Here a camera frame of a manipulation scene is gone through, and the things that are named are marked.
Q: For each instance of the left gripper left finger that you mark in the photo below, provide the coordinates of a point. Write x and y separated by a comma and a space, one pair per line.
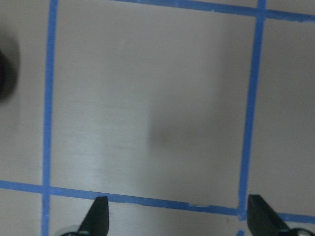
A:
96, 221

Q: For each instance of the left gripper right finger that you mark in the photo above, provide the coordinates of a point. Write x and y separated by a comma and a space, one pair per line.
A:
262, 220

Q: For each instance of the dark red apple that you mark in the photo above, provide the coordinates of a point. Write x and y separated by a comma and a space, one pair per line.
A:
9, 70

